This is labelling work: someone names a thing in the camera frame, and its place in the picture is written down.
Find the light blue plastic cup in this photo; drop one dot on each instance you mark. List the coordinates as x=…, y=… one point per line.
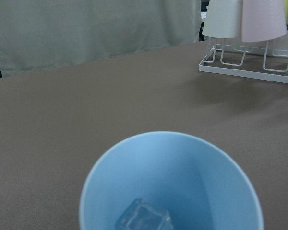
x=200, y=186

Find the clear ice cube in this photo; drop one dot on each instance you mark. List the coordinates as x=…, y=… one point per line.
x=141, y=215

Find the white cup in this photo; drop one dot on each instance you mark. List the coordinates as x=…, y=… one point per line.
x=223, y=19

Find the white curtain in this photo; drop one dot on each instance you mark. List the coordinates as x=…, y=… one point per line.
x=38, y=35

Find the pink cup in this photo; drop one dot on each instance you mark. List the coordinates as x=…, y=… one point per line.
x=262, y=20

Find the yellow cup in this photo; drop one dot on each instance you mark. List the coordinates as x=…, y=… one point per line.
x=286, y=9

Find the white wire cup rack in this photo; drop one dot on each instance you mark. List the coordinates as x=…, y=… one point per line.
x=260, y=60

